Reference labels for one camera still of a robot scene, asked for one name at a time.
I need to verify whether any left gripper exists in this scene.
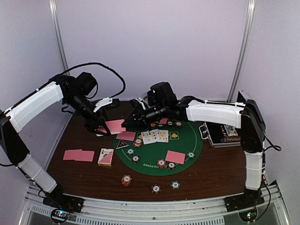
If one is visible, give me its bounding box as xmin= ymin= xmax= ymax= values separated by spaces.
xmin=65 ymin=92 xmax=111 ymax=136

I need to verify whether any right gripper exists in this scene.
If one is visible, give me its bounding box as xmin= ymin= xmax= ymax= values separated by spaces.
xmin=122 ymin=101 xmax=168 ymax=131

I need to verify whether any red backed card deck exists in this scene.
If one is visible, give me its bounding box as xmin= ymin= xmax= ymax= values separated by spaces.
xmin=105 ymin=119 xmax=126 ymax=135

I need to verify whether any red 5 chip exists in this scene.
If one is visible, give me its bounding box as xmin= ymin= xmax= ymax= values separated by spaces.
xmin=133 ymin=139 xmax=143 ymax=148
xmin=157 ymin=159 xmax=166 ymax=168
xmin=175 ymin=121 xmax=183 ymax=128

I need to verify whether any community card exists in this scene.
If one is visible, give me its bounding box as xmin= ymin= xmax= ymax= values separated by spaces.
xmin=141 ymin=131 xmax=155 ymax=145
xmin=157 ymin=130 xmax=169 ymax=143
xmin=150 ymin=129 xmax=159 ymax=142

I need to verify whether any black triangular all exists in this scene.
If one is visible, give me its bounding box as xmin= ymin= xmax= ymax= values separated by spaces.
xmin=116 ymin=140 xmax=129 ymax=150

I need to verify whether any dealt red card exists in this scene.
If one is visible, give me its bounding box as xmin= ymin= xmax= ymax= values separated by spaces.
xmin=75 ymin=151 xmax=95 ymax=162
xmin=63 ymin=150 xmax=82 ymax=161

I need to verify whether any red card pulled from deck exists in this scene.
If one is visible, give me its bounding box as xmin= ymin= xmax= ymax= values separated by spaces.
xmin=116 ymin=131 xmax=136 ymax=141

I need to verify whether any red orange chip stack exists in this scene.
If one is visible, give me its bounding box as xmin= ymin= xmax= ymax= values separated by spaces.
xmin=121 ymin=175 xmax=132 ymax=186

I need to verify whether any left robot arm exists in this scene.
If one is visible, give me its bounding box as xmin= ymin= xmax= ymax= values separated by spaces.
xmin=0 ymin=73 xmax=118 ymax=208

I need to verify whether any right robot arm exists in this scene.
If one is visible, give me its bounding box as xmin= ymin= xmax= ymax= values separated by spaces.
xmin=122 ymin=82 xmax=266 ymax=207

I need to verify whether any blue cup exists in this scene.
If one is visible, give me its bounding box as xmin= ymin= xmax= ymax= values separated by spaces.
xmin=147 ymin=90 xmax=155 ymax=106

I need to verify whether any card deck box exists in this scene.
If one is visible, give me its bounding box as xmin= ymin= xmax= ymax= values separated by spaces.
xmin=97 ymin=148 xmax=114 ymax=167

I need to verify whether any green round poker mat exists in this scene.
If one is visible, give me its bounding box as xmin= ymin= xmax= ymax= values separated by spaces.
xmin=115 ymin=122 xmax=203 ymax=176

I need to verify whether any aluminium poker case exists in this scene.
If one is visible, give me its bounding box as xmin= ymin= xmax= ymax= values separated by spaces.
xmin=199 ymin=122 xmax=240 ymax=148

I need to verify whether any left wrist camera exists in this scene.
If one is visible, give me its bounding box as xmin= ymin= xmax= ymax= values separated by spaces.
xmin=93 ymin=97 xmax=120 ymax=113

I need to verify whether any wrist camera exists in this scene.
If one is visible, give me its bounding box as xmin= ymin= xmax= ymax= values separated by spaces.
xmin=129 ymin=97 xmax=148 ymax=110
xmin=93 ymin=97 xmax=120 ymax=113

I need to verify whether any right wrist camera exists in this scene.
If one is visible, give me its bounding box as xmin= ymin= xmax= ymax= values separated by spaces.
xmin=129 ymin=97 xmax=148 ymax=110

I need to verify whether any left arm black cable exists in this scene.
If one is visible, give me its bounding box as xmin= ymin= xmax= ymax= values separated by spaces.
xmin=62 ymin=62 xmax=127 ymax=99

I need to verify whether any aluminium front rail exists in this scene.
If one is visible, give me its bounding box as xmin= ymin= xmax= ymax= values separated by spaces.
xmin=17 ymin=184 xmax=291 ymax=225

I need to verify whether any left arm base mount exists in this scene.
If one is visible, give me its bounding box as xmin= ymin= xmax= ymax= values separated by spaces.
xmin=43 ymin=195 xmax=84 ymax=224

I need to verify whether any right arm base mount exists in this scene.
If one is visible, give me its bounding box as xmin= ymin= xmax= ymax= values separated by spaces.
xmin=224 ymin=194 xmax=265 ymax=223

